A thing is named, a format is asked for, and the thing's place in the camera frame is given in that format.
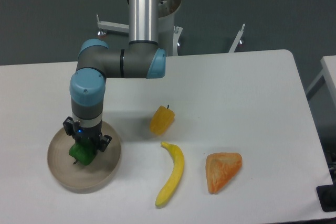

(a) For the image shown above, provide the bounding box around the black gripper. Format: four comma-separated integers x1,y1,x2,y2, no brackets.
62,116,112,152

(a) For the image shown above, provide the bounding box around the green toy bell pepper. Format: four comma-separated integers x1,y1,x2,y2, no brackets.
68,139,97,166

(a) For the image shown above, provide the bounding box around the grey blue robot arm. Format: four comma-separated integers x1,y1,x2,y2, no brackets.
63,0,166,153

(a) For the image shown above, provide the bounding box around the beige round plate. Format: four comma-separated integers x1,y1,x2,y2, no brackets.
47,121,121,194

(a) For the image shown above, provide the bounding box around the yellow toy bell pepper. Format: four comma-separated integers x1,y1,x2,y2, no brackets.
150,105,175,135

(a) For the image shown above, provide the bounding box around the yellow toy banana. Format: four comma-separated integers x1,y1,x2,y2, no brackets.
155,142,185,208

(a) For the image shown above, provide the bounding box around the orange triangular toy bread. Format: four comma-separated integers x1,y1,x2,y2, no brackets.
205,152,243,194

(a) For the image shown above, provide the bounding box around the black device at edge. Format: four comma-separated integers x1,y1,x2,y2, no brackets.
316,185,335,212

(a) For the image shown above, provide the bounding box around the white side table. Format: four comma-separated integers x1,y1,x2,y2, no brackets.
305,55,336,104

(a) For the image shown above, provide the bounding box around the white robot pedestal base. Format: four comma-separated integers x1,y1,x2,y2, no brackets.
94,0,246,57

